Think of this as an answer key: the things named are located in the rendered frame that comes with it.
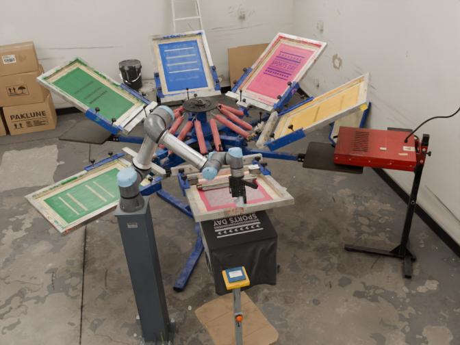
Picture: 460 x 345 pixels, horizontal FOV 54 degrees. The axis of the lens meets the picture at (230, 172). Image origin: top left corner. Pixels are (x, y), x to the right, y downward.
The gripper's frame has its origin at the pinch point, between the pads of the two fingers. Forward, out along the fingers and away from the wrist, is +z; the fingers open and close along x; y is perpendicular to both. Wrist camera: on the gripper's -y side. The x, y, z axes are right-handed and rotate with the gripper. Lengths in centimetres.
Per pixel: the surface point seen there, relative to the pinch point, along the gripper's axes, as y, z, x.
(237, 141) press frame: -25, -10, -118
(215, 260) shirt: 18.6, 37.6, -15.2
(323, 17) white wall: -200, -101, -340
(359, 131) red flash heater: -119, -10, -90
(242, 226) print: -3.4, 23.8, -27.4
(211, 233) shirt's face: 17.3, 24.3, -25.8
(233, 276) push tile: 13.4, 33.4, 15.6
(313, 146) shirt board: -87, 1, -109
